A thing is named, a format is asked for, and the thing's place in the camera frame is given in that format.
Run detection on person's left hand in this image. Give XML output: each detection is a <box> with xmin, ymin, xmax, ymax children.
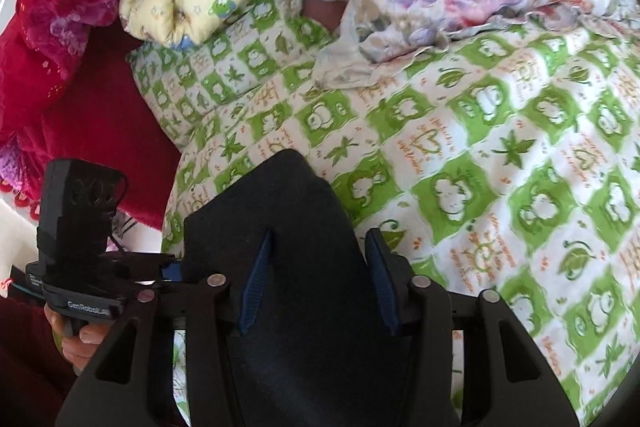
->
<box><xmin>44</xmin><ymin>304</ymin><xmax>114</xmax><ymax>376</ymax></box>

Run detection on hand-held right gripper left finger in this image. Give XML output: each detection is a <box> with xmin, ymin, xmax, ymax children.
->
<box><xmin>55</xmin><ymin>228</ymin><xmax>274</xmax><ymax>427</ymax></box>

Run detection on black cable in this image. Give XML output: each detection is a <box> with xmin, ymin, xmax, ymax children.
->
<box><xmin>106</xmin><ymin>174</ymin><xmax>132</xmax><ymax>259</ymax></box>

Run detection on person's left forearm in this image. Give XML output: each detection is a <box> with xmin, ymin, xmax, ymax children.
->
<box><xmin>0</xmin><ymin>297</ymin><xmax>77</xmax><ymax>427</ymax></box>

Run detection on green printed bed quilt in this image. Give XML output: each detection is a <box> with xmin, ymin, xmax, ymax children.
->
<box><xmin>127</xmin><ymin>0</ymin><xmax>640</xmax><ymax>427</ymax></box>

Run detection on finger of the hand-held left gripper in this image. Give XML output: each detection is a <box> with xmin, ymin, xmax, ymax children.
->
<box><xmin>150</xmin><ymin>256</ymin><xmax>188</xmax><ymax>287</ymax></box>

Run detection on dark red bed sheet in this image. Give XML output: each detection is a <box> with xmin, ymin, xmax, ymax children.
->
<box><xmin>40</xmin><ymin>24</ymin><xmax>183</xmax><ymax>229</ymax></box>

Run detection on white cloth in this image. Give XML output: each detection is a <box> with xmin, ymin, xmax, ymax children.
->
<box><xmin>0</xmin><ymin>199</ymin><xmax>46</xmax><ymax>304</ymax></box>

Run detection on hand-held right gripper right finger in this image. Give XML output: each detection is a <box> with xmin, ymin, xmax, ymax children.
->
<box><xmin>365</xmin><ymin>228</ymin><xmax>582</xmax><ymax>427</ymax></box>

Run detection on black pants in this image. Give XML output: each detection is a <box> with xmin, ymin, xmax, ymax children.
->
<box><xmin>170</xmin><ymin>150</ymin><xmax>461</xmax><ymax>427</ymax></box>

